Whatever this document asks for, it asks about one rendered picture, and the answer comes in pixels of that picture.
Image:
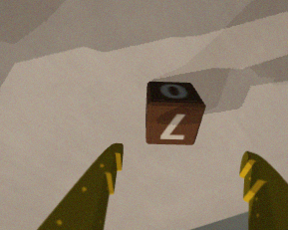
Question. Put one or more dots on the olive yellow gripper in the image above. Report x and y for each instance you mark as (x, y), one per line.
(85, 206)

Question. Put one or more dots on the brown calendar cube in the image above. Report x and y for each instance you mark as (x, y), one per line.
(173, 113)

